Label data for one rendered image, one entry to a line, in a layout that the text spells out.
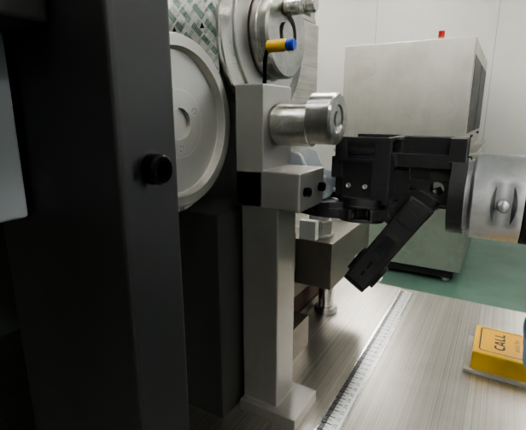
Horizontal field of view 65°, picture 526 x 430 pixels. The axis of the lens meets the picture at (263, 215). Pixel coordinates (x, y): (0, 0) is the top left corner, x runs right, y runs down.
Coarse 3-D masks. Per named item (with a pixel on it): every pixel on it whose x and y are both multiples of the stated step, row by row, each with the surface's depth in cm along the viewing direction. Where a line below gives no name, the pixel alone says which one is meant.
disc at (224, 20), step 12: (216, 0) 31; (228, 0) 31; (216, 12) 31; (228, 12) 32; (216, 24) 31; (228, 24) 32; (228, 36) 32; (228, 48) 32; (228, 60) 32; (228, 72) 33; (240, 72) 34
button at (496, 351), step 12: (480, 336) 49; (492, 336) 49; (504, 336) 49; (516, 336) 49; (480, 348) 46; (492, 348) 46; (504, 348) 46; (516, 348) 46; (480, 360) 46; (492, 360) 45; (504, 360) 44; (516, 360) 44; (492, 372) 45; (504, 372) 45; (516, 372) 44
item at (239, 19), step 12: (240, 0) 32; (240, 12) 32; (240, 24) 33; (240, 36) 33; (240, 48) 33; (240, 60) 33; (252, 60) 35; (252, 72) 35; (228, 84) 36; (276, 84) 39; (288, 84) 41; (228, 96) 38
